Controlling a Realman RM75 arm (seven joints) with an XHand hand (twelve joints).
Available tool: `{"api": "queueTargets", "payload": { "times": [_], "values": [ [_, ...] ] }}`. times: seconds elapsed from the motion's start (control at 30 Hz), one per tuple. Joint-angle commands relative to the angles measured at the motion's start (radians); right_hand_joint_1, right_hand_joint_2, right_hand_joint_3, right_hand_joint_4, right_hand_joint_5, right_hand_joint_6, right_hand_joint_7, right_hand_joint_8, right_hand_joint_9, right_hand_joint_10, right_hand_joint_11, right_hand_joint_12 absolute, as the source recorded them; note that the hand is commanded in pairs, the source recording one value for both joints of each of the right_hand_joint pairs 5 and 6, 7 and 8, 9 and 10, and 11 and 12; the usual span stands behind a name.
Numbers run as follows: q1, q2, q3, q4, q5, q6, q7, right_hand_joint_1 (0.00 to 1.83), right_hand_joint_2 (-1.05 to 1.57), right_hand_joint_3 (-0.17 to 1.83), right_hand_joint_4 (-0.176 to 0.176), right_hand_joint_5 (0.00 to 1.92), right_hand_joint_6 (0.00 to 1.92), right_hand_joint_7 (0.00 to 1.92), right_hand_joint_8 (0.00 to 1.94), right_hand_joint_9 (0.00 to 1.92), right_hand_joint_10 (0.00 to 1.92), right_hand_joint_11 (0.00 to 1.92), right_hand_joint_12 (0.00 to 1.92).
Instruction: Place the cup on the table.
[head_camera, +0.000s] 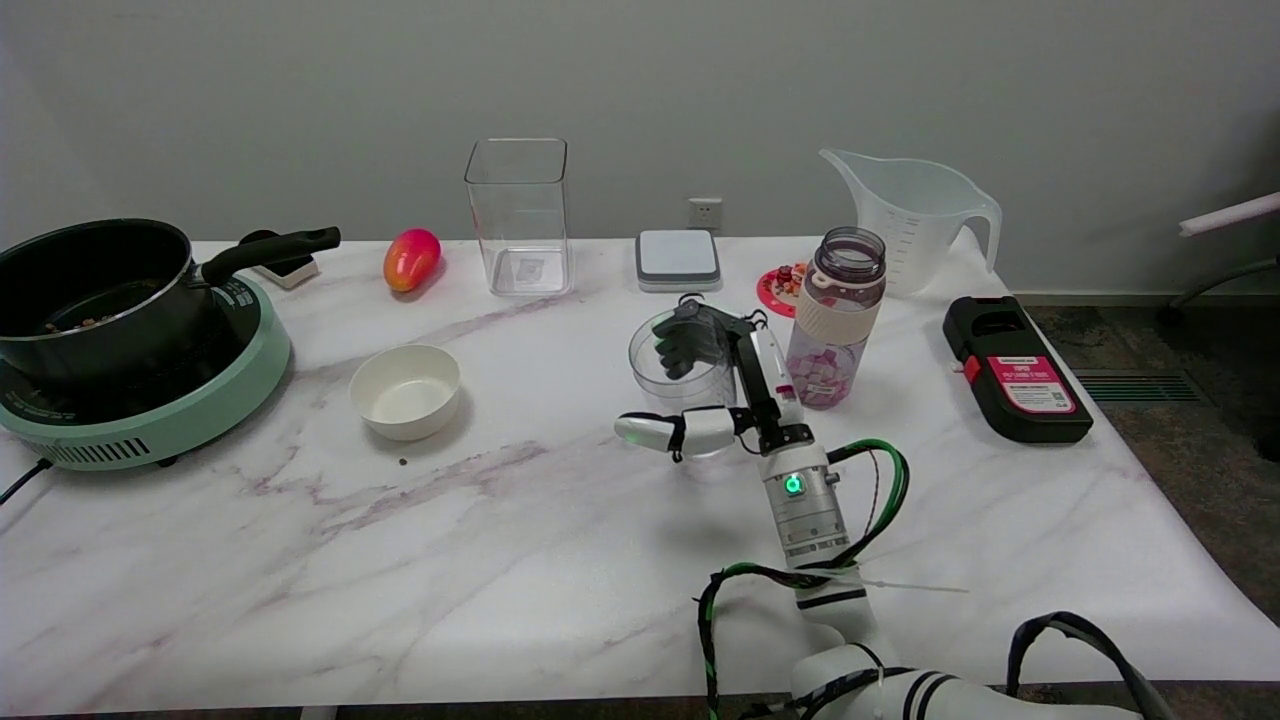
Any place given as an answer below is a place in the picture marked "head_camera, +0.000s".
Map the black power cord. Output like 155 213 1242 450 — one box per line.
0 458 53 507

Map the black saucepan with handle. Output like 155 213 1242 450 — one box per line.
0 218 342 389

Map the clear square storage container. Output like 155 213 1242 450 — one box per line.
464 138 573 298

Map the black cable bundle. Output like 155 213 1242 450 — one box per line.
1004 611 1183 720

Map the grey white square scale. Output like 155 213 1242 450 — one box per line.
635 229 723 294

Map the green round induction cooker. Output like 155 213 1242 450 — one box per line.
0 272 293 472

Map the white foam covered tube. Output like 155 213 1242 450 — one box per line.
1179 192 1280 239

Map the water bottle with purple contents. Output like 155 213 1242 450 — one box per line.
783 226 888 410

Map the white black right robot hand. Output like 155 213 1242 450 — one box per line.
614 297 815 461

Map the white round bowl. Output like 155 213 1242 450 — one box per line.
348 344 463 443

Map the translucent plastic measuring jug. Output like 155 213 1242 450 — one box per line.
819 148 1003 300

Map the clear plastic cup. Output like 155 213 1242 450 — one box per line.
627 308 743 463

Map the red orange mango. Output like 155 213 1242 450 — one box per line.
383 228 443 294

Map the floor vent grille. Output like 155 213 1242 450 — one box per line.
1074 369 1208 404

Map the red round patterned coaster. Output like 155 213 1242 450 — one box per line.
756 262 809 319

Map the black green braided cable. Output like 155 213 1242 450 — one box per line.
696 438 912 720

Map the black device with red label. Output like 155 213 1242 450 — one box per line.
942 295 1094 445

